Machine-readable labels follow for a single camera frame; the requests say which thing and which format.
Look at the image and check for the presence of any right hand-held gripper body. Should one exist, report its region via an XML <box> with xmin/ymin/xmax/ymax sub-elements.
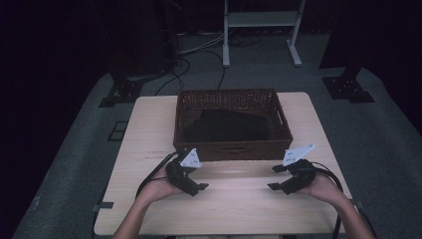
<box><xmin>281</xmin><ymin>143</ymin><xmax>317</xmax><ymax>196</ymax></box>

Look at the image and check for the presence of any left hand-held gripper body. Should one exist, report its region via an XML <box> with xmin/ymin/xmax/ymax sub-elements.
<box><xmin>165</xmin><ymin>147</ymin><xmax>203</xmax><ymax>197</ymax></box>

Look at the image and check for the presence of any brown wicker basket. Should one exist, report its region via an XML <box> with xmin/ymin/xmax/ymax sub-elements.
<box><xmin>172</xmin><ymin>88</ymin><xmax>294</xmax><ymax>163</ymax></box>

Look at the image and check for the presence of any black cloth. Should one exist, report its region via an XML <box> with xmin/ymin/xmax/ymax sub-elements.
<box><xmin>183</xmin><ymin>109</ymin><xmax>270</xmax><ymax>143</ymax></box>

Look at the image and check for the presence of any person's left hand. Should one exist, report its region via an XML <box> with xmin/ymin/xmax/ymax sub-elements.
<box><xmin>137</xmin><ymin>165</ymin><xmax>184</xmax><ymax>204</ymax></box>

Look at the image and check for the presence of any person's right hand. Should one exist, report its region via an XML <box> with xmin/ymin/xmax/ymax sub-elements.
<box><xmin>297</xmin><ymin>171</ymin><xmax>347</xmax><ymax>206</ymax></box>

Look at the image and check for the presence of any dark floor outlet plate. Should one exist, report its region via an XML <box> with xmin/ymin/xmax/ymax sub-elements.
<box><xmin>106</xmin><ymin>120</ymin><xmax>129</xmax><ymax>142</ymax></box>

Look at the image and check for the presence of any white metal stand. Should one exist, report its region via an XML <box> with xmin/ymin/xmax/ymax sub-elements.
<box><xmin>222</xmin><ymin>0</ymin><xmax>307</xmax><ymax>69</ymax></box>

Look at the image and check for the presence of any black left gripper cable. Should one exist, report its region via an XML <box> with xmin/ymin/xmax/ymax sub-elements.
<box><xmin>134</xmin><ymin>151</ymin><xmax>179</xmax><ymax>199</ymax></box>

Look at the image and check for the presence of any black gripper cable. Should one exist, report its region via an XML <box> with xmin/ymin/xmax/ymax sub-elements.
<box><xmin>134</xmin><ymin>151</ymin><xmax>179</xmax><ymax>199</ymax></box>
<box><xmin>311</xmin><ymin>161</ymin><xmax>344</xmax><ymax>239</ymax></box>

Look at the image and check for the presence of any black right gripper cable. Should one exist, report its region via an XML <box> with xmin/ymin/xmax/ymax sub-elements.
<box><xmin>311</xmin><ymin>161</ymin><xmax>344</xmax><ymax>239</ymax></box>

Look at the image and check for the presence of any black floor cable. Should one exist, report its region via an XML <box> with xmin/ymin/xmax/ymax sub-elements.
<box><xmin>184</xmin><ymin>49</ymin><xmax>227</xmax><ymax>90</ymax></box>
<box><xmin>154</xmin><ymin>57</ymin><xmax>192</xmax><ymax>97</ymax></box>

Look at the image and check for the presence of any black stand with base plate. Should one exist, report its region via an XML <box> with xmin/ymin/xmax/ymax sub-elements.
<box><xmin>99</xmin><ymin>68</ymin><xmax>144</xmax><ymax>109</ymax></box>
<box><xmin>321</xmin><ymin>61</ymin><xmax>376</xmax><ymax>104</ymax></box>

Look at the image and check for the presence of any grey floor cables bundle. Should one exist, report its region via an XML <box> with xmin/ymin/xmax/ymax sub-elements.
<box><xmin>177</xmin><ymin>30</ymin><xmax>227</xmax><ymax>56</ymax></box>

